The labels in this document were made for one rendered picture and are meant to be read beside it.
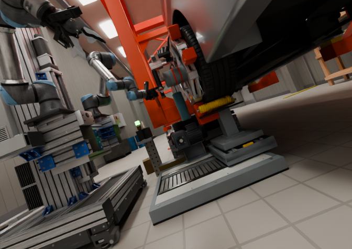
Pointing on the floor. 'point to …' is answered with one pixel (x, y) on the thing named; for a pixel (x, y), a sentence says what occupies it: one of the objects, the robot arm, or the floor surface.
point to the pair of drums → (134, 143)
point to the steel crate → (119, 151)
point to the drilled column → (153, 155)
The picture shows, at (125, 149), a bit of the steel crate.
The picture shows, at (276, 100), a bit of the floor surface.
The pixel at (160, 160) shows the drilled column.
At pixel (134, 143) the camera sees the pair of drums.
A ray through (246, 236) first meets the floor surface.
